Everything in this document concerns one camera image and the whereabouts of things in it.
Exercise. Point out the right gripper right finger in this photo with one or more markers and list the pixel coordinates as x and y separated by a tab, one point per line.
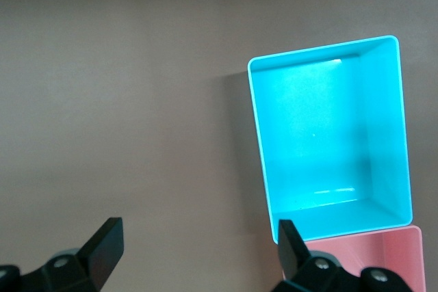
308	275

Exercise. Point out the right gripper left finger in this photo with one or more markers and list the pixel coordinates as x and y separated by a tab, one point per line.
96	258

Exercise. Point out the pink plastic bin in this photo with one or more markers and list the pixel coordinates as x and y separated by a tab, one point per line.
362	251

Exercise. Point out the blue plastic bin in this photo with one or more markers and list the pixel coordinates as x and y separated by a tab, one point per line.
315	128

